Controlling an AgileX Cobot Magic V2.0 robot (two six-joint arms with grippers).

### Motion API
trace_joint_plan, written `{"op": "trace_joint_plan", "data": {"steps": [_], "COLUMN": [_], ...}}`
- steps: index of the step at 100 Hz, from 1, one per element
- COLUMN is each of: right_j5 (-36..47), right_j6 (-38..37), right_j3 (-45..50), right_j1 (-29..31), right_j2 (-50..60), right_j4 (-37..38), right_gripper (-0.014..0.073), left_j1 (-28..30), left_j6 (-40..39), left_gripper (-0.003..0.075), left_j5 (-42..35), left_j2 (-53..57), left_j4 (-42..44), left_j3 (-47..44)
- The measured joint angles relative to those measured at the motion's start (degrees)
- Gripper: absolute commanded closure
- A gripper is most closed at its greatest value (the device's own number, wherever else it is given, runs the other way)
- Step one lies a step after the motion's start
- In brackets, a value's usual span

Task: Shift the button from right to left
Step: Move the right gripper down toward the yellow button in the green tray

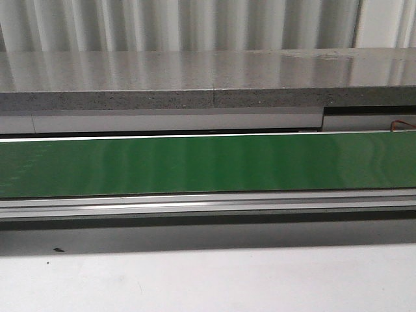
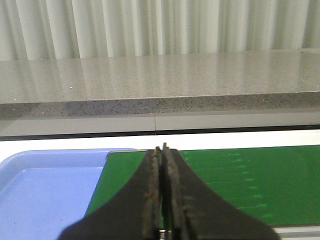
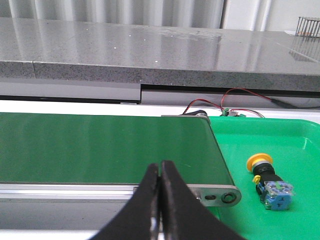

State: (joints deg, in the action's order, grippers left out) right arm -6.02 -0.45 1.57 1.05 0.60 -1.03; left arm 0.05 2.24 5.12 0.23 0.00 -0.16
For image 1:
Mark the aluminium conveyor frame rail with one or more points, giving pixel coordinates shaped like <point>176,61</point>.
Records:
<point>208,204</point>

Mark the white corrugated curtain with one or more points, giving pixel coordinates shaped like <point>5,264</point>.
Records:
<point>204,25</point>

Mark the green conveyor belt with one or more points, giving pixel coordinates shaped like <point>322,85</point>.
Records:
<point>66,167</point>

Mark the grey stone counter slab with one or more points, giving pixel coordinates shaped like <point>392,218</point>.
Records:
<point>130,80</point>

